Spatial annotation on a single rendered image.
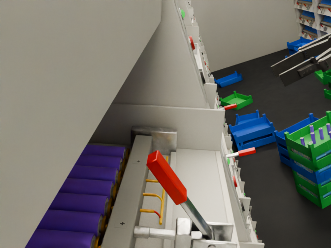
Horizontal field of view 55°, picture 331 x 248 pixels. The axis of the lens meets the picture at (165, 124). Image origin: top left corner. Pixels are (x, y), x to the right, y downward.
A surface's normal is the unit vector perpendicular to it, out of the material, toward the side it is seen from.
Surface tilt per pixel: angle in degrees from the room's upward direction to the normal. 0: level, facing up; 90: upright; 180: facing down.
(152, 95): 90
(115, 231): 22
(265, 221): 0
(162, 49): 90
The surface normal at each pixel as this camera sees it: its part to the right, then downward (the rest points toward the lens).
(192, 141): -0.05, 0.40
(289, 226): -0.33, -0.87
